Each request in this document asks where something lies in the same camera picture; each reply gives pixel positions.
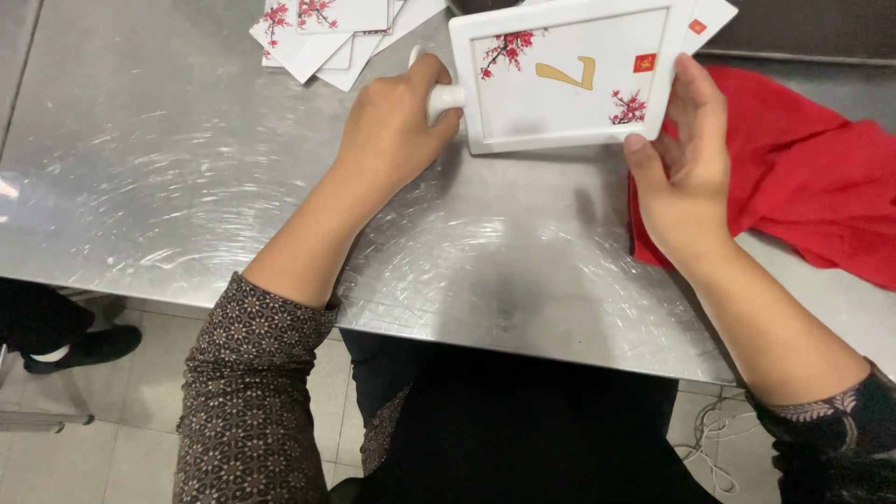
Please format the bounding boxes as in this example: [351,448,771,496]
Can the person's left hand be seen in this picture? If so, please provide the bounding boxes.
[336,53,465,196]

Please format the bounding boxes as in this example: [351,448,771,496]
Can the person's right hand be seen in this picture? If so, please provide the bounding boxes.
[622,53,737,264]

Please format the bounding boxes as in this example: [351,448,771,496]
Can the white table number frame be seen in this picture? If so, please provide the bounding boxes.
[409,0,695,155]

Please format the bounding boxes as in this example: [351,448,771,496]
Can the pile of white blossom cards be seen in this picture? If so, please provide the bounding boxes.
[248,0,449,93]

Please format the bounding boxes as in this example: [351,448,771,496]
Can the red cloth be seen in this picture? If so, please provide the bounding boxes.
[628,66,896,292]

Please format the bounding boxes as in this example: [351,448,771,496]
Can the black container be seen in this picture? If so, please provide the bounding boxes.
[447,0,525,17]

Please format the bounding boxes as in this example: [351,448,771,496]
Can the blossom print number card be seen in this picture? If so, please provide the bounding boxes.
[472,8,670,141]

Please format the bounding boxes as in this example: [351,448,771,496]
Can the white card with red square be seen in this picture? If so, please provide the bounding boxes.
[682,0,740,56]

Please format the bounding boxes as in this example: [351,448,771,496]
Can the person's black trousers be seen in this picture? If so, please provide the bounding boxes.
[329,329,723,504]

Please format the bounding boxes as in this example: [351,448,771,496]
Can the metal chair bar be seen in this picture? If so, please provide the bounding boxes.
[0,412,95,435]

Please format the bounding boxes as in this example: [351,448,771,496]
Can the white cable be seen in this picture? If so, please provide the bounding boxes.
[673,398,763,496]

